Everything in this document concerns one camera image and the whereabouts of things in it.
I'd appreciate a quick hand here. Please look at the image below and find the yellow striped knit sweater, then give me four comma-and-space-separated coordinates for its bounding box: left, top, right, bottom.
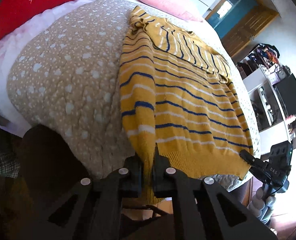
119, 7, 253, 204

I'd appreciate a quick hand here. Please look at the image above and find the cluttered clothes rack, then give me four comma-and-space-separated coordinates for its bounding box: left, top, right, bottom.
236, 43, 280, 79

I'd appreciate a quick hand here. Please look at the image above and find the white gloved right hand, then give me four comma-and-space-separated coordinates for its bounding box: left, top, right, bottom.
247, 187, 276, 224

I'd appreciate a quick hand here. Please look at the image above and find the white shelf unit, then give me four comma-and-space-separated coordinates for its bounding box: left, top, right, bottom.
243, 67, 296, 154

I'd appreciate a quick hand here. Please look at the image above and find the black television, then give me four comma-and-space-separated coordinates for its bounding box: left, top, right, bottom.
273, 74, 296, 128

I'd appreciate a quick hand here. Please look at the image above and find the beige dotted quilt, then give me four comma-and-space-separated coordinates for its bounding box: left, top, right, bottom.
7, 0, 260, 179

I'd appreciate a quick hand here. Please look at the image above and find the teal wooden door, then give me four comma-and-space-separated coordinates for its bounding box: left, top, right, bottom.
205, 0, 279, 57

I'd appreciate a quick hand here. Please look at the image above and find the pink pillow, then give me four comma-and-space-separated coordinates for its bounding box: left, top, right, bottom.
139, 0, 204, 22

